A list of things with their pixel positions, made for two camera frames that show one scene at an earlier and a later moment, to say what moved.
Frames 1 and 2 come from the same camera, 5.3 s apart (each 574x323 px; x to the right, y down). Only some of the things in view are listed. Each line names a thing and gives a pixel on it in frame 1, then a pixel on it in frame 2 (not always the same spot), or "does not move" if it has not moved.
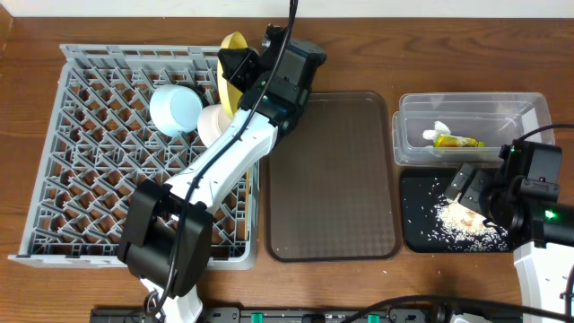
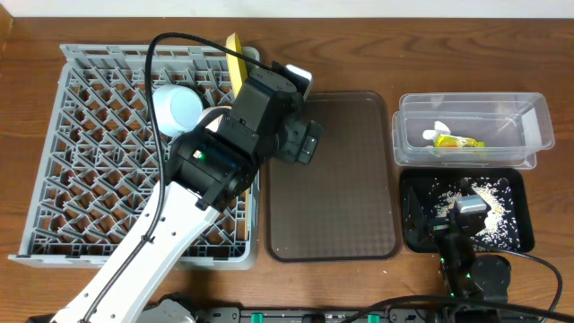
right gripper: [473, 193] to [444, 226]
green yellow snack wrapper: [456, 141] does not move
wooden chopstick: [247, 206] does not move
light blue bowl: [174, 109] does not move
